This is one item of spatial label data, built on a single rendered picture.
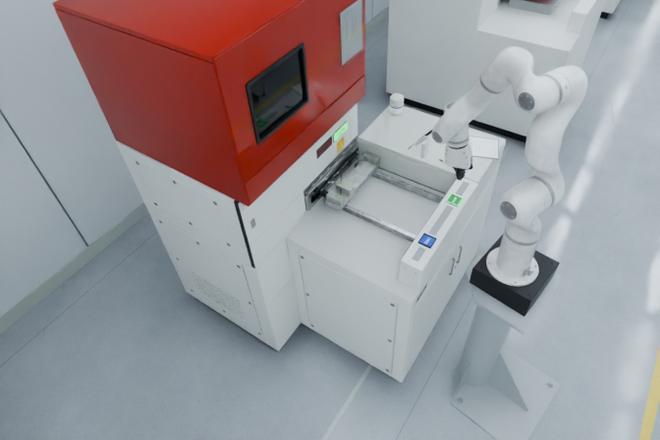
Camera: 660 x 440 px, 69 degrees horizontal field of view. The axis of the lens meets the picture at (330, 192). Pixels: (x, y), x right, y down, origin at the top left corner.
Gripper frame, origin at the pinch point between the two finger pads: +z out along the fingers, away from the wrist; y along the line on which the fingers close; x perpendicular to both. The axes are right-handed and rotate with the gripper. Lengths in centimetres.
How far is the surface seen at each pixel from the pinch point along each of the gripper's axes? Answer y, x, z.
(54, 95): -203, -49, -41
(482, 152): -4.6, 34.5, 14.0
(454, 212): -1.0, -6.4, 15.6
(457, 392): 5, -32, 113
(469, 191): -0.4, 8.7, 15.7
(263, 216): -58, -56, -6
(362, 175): -50, 1, 13
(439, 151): -21.9, 25.4, 10.7
